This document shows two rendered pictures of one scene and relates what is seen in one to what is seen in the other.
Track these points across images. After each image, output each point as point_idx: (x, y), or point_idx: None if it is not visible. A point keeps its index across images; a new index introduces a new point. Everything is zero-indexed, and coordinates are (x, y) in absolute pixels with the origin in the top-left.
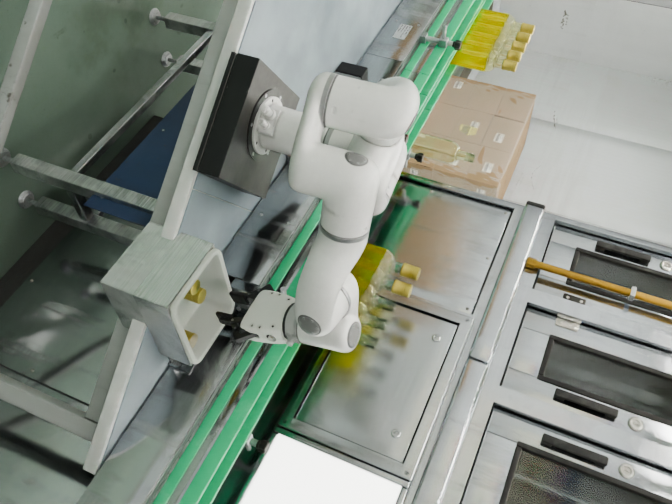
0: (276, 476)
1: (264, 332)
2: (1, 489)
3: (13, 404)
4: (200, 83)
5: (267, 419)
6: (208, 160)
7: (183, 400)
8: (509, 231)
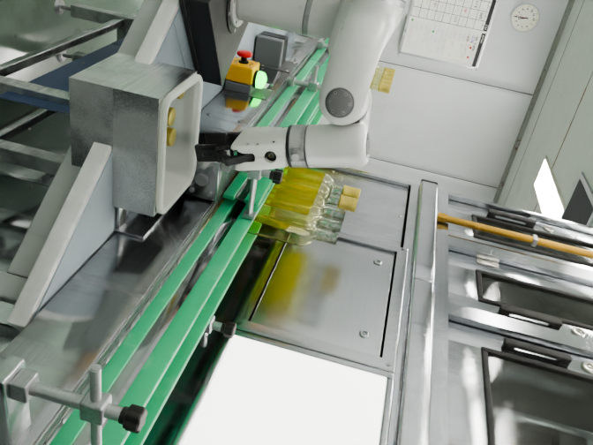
0: (241, 373)
1: (264, 148)
2: None
3: None
4: None
5: (212, 330)
6: None
7: (139, 259)
8: (413, 199)
